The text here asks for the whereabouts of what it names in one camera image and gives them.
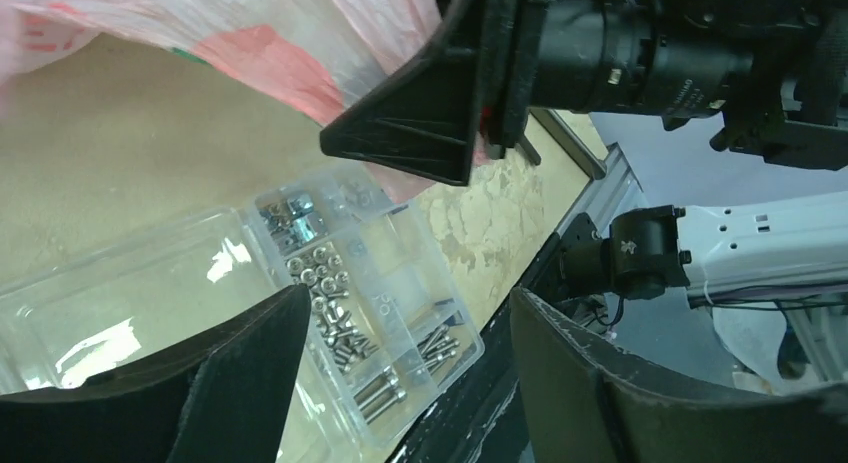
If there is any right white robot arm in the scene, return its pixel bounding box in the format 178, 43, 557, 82
320, 0, 847, 300

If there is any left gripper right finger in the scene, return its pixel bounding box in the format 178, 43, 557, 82
509, 288, 847, 462

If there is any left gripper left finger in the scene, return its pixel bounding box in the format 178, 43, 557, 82
1, 285, 311, 462

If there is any clear plastic screw box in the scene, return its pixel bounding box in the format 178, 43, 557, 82
1, 164, 484, 462

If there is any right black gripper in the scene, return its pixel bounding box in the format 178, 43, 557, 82
320, 0, 552, 186

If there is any aluminium frame rail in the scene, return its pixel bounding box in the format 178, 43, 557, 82
527, 109, 646, 236

